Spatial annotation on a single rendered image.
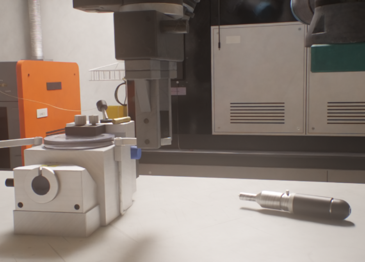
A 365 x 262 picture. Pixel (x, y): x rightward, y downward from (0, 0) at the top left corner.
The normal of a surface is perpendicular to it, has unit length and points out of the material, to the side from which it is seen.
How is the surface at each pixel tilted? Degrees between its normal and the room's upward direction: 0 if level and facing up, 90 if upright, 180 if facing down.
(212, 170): 90
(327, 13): 70
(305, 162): 90
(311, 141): 90
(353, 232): 0
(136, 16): 90
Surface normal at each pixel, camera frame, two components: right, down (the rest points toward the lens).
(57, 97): 0.96, 0.01
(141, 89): -0.18, 0.60
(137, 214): -0.02, -0.99
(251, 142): -0.26, 0.12
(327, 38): -0.72, 0.09
